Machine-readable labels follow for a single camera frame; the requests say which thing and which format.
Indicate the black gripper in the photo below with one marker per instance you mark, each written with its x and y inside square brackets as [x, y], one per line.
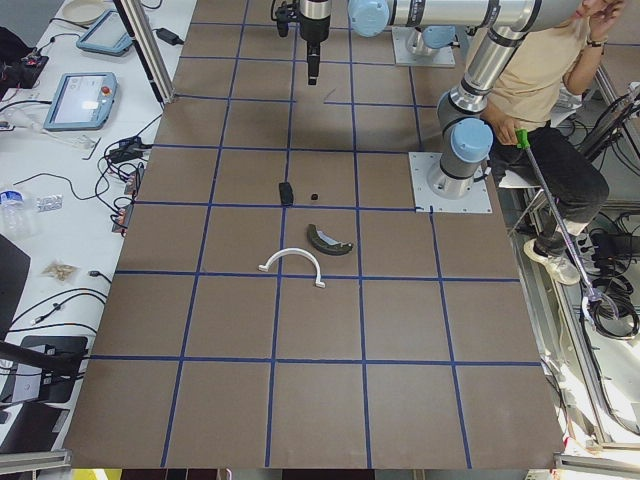
[313, 29]

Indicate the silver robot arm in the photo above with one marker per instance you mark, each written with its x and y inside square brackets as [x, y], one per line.
[467, 139]

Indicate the black power adapter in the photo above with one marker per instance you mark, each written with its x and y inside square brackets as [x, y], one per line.
[169, 36]

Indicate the black brake pad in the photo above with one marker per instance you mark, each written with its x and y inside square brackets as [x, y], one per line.
[286, 194]

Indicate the teach pendant tablet far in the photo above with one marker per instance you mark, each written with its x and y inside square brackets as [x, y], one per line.
[107, 35]

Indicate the teach pendant tablet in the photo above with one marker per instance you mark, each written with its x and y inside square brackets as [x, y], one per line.
[82, 101]
[107, 35]

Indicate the green brake shoe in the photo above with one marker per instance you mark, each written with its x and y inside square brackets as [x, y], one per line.
[325, 244]

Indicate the white round plate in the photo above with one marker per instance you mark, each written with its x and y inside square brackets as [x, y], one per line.
[84, 12]

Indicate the teach pendant tablet near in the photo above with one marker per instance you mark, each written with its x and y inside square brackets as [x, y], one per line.
[82, 101]

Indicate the seated person in beige shirt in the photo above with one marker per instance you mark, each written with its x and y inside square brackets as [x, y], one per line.
[566, 56]

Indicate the clear plastic water bottle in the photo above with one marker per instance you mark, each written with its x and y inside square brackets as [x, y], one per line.
[19, 219]

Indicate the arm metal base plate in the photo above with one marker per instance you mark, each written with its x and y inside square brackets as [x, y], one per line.
[435, 192]
[429, 46]

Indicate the aluminium frame post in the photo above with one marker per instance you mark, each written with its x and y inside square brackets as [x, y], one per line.
[139, 30]

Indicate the green-handled grabber stick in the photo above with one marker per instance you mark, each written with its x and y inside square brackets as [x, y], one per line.
[593, 298]

